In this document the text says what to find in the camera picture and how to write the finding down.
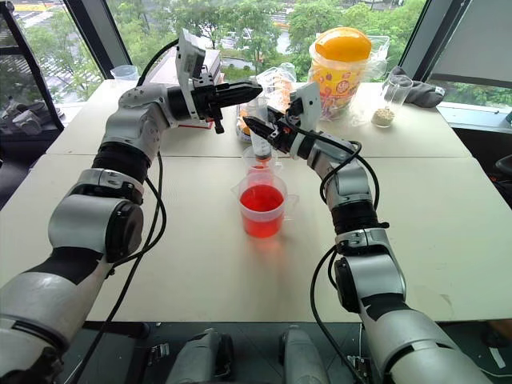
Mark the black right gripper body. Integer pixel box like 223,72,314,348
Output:
274,116,300,156

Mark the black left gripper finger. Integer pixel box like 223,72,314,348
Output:
218,79,264,98
218,94,262,109

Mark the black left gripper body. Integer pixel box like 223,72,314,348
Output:
189,73,226,135

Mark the clear plastic syringe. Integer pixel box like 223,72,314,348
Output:
250,128,274,163

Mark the clear cup little red liquid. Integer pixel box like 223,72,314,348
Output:
242,146,281,186

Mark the clear cup full red liquid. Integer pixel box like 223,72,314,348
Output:
233,174,300,240

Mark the small clear measuring cup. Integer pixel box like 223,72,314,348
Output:
110,64,140,83

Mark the clear snack bag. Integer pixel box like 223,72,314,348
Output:
235,62,298,145

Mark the plastic jar with orange lid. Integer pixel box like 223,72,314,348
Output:
308,26,374,121

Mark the glass with beige grains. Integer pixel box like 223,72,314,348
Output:
370,75,414,129

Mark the clear plastic bag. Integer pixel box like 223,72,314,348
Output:
343,34,392,128

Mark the dark window pillar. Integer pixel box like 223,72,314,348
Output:
63,0,133,80

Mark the grey cloth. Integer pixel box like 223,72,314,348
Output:
390,66,446,109

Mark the grey black rounded shape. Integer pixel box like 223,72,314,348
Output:
166,327,236,384
278,325,331,384

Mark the black chair armrest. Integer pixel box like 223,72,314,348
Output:
494,154,512,189

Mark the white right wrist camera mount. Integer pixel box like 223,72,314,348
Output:
288,81,322,134

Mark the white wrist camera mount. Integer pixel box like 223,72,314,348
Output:
174,27,208,121
288,81,322,134

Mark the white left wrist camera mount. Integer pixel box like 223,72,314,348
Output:
174,27,208,121

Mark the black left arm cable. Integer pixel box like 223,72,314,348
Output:
74,38,181,384

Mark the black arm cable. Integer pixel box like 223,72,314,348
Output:
74,38,181,384
302,128,382,384

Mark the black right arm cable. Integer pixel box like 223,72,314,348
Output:
302,128,382,384

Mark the black metal frame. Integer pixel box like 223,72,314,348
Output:
0,0,66,133

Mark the grey window frame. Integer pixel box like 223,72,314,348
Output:
399,0,512,90

